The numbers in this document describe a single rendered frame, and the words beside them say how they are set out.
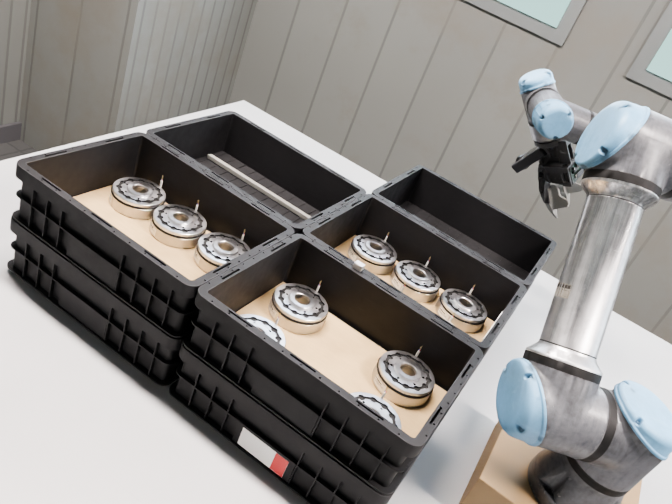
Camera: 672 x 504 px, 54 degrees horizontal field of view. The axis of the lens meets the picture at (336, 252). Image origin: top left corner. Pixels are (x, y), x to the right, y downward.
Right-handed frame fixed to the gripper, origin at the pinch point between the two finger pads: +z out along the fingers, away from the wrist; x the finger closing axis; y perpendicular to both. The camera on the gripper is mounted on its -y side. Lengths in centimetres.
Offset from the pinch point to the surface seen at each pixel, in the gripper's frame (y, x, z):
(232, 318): 6, -90, -42
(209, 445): 0, -102, -23
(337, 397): 22, -89, -30
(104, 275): -18, -96, -49
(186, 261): -20, -82, -41
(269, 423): 10, -95, -26
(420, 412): 19, -75, -12
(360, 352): 6, -73, -19
